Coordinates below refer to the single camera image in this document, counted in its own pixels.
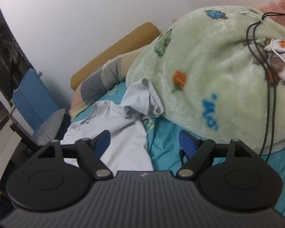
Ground pink plush toy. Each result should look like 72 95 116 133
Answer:
258 0 285 32

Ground white table with dark top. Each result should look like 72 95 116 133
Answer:
0 114 38 171

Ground grey and beige checked pillow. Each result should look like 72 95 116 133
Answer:
69 50 143 121

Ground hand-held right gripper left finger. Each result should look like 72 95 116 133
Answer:
37 130 114 178

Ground green fleece printed blanket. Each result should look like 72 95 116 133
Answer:
125 5 285 155

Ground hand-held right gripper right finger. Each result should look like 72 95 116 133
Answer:
176 130 254 180

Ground white cable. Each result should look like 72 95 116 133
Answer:
239 8 285 70

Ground black cable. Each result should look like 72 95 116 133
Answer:
246 12 285 156
252 13 285 156

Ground mustard yellow headboard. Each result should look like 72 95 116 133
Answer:
70 22 161 92

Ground white shirt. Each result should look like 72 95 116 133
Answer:
61 78 165 171

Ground dark window with grille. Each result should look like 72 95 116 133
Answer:
0 0 36 100

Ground chair with blue quilted cover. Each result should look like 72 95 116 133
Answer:
11 68 72 152

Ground grey seat cushion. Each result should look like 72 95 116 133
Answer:
32 108 66 146

